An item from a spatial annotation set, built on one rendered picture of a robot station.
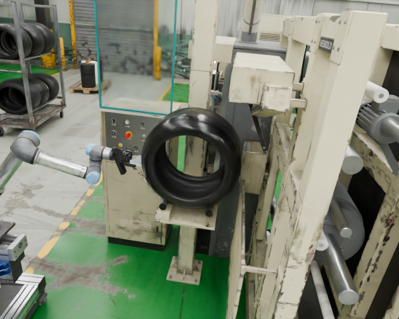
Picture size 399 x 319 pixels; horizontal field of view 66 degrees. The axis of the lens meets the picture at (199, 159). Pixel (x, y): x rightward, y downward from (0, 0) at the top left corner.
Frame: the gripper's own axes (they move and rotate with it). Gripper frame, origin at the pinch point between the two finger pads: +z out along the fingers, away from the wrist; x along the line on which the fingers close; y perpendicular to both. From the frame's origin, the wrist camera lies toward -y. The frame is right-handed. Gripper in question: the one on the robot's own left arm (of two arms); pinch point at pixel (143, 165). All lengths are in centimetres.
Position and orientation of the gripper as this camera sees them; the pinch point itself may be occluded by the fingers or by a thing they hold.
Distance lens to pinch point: 190.5
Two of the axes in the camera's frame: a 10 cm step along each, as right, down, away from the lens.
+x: 1.3, -4.1, 9.0
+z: 9.7, 2.4, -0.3
